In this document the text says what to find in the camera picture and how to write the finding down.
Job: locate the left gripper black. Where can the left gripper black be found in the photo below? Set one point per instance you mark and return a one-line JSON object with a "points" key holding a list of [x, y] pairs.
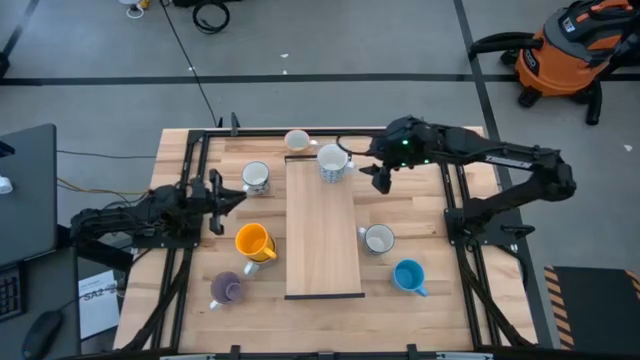
{"points": [[216, 200]]}

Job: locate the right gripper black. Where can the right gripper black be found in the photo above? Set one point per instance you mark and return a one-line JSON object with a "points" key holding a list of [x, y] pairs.
{"points": [[405, 150]]}

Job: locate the white mug with blue flowers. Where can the white mug with blue flowers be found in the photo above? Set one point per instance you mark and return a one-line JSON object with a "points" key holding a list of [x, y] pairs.
{"points": [[255, 175]]}

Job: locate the yellow mug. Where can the yellow mug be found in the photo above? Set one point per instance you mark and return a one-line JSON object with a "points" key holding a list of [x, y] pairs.
{"points": [[252, 240]]}

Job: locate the white mug small blue pattern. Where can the white mug small blue pattern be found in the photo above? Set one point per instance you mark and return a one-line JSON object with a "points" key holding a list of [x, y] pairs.
{"points": [[332, 160]]}

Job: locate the dark blue white-leaf mug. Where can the dark blue white-leaf mug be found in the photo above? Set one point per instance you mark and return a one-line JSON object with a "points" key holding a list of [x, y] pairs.
{"points": [[378, 240]]}

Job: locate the cream mug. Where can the cream mug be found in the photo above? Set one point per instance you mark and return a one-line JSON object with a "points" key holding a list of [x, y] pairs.
{"points": [[297, 140]]}

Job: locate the purple mug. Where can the purple mug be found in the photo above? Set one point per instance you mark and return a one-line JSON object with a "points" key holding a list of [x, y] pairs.
{"points": [[225, 287]]}

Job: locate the light blue mug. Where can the light blue mug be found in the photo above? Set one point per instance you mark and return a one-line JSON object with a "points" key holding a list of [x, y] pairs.
{"points": [[407, 275]]}

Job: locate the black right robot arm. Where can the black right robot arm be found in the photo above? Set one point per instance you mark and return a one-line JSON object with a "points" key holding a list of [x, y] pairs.
{"points": [[500, 152]]}

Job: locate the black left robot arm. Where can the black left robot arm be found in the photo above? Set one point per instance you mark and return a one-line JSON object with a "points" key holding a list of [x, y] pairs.
{"points": [[150, 210]]}

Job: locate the wooden shelf with black legs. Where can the wooden shelf with black legs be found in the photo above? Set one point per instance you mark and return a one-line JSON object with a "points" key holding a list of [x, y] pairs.
{"points": [[322, 225]]}

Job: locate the white paper manual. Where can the white paper manual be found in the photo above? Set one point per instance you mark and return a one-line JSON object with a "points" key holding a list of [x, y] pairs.
{"points": [[97, 310]]}

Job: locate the dark grey laptop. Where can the dark grey laptop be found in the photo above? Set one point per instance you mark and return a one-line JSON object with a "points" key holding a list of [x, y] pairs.
{"points": [[27, 200]]}

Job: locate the orange shop vacuum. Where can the orange shop vacuum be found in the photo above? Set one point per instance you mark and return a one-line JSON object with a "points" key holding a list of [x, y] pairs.
{"points": [[560, 65]]}

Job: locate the small white object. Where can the small white object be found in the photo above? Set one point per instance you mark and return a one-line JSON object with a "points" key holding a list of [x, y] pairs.
{"points": [[4, 185]]}

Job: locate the black computer mouse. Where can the black computer mouse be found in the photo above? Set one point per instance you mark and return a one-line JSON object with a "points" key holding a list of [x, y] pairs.
{"points": [[42, 335]]}

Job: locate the black keyboard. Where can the black keyboard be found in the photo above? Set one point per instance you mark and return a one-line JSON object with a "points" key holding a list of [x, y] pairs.
{"points": [[10, 292]]}

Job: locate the black hazard-striped mat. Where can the black hazard-striped mat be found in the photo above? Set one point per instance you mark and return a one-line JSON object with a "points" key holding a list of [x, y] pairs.
{"points": [[595, 310]]}

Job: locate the black metal table frame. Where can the black metal table frame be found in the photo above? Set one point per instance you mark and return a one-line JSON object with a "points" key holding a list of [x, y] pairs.
{"points": [[250, 132]]}

